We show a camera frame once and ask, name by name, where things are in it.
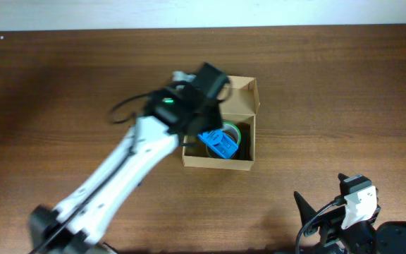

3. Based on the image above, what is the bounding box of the green tape roll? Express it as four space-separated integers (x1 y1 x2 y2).
206 121 241 159

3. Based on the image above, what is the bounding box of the blue whiteboard duster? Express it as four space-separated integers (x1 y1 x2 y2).
197 130 239 159

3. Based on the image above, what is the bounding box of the orange black stapler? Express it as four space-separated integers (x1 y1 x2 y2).
238 131 250 160

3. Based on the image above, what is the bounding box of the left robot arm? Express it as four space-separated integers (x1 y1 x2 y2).
28 63 232 253

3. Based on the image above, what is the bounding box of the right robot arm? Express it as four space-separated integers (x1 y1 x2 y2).
294 191 406 254

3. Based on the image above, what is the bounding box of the cardboard box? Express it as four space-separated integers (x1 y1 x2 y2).
182 76 260 171

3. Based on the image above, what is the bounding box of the right black cable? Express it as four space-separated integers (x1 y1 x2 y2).
294 197 347 254

